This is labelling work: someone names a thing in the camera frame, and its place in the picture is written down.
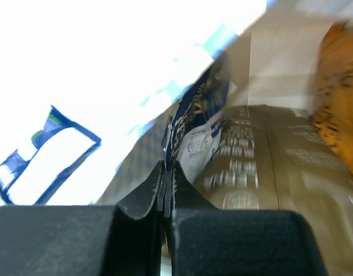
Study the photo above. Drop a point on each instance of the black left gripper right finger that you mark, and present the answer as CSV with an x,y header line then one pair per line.
x,y
205,240

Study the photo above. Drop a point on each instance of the blue kettle chip bag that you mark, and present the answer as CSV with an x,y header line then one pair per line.
x,y
193,130

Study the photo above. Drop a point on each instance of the blue white chip bag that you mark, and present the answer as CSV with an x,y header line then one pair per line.
x,y
43,159

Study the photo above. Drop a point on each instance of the orange chip bag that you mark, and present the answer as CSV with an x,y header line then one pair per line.
x,y
332,107

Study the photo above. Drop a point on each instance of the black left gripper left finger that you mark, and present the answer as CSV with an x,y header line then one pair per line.
x,y
120,239

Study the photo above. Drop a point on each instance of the olive brown snack bag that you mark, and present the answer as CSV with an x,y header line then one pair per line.
x,y
272,158

